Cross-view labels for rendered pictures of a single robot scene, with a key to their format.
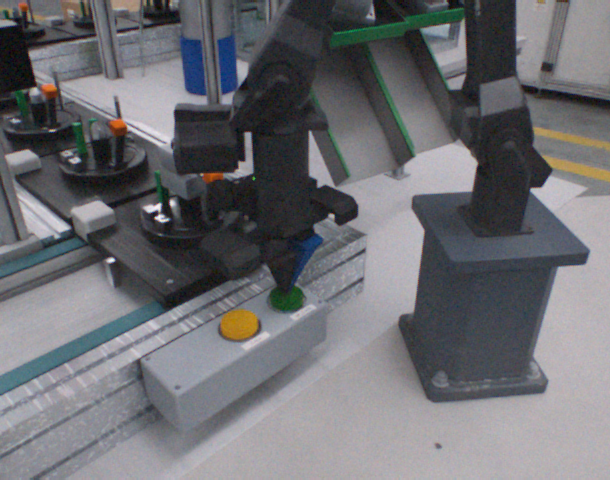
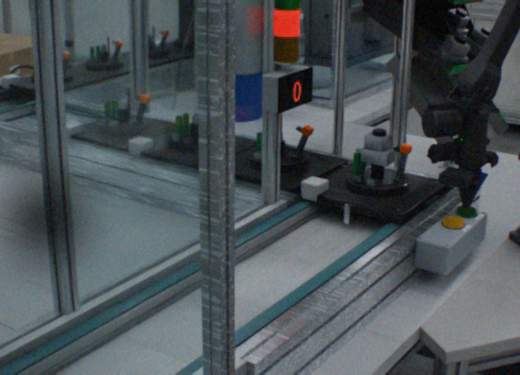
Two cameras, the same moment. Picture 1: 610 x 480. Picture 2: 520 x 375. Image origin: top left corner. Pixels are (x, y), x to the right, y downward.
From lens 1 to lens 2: 1.20 m
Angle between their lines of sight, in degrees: 16
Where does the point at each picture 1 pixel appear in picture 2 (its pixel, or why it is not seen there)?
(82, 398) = (400, 255)
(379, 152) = not seen: hidden behind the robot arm
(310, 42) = (497, 72)
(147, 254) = (369, 200)
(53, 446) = (390, 282)
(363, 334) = (492, 244)
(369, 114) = not seen: hidden behind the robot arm
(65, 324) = (336, 242)
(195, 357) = (443, 235)
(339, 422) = (507, 275)
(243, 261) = (470, 178)
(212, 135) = (451, 116)
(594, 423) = not seen: outside the picture
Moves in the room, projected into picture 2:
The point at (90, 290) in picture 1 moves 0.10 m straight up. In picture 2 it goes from (330, 228) to (333, 182)
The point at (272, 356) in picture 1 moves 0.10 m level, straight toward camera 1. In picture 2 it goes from (471, 239) to (497, 261)
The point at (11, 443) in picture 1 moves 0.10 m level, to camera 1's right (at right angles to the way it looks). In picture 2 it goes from (383, 272) to (435, 267)
